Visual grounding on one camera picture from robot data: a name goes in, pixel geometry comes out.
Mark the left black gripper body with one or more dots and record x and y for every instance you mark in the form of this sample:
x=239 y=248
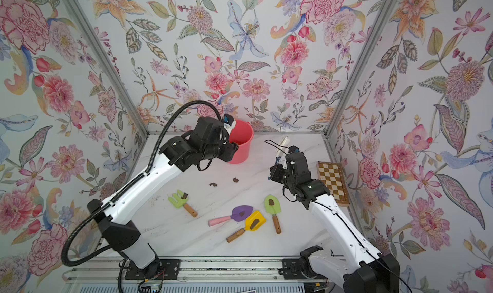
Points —
x=224 y=152

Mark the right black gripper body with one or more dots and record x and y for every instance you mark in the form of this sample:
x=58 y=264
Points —
x=284 y=176

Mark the white blue brush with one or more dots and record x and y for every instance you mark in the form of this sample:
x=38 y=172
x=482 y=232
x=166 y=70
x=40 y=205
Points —
x=283 y=150

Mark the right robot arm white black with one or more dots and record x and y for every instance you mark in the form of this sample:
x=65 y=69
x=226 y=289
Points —
x=362 y=267

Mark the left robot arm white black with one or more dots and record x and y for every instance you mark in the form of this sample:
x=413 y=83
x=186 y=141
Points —
x=114 y=215

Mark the pink plastic bucket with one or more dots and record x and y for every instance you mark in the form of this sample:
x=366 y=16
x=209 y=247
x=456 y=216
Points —
x=242 y=135

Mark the brown white chessboard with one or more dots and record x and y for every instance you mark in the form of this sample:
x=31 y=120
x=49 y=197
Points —
x=332 y=176

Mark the green trowel wooden handle right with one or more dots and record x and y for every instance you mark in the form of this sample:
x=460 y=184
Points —
x=273 y=207

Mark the yellow scoop wooden handle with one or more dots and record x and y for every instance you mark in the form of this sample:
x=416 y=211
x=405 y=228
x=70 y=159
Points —
x=252 y=223

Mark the green hand rake wooden handle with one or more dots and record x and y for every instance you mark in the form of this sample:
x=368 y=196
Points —
x=179 y=199

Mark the purple trowel pink handle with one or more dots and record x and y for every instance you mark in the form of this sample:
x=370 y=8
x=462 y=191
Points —
x=238 y=214

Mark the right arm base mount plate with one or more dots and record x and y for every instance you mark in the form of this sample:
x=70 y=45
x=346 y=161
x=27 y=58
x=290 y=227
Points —
x=298 y=269

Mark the aluminium rail frame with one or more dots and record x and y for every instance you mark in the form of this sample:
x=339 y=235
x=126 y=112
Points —
x=219 y=274

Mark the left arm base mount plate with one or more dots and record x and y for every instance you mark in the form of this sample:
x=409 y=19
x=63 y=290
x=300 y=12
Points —
x=166 y=269

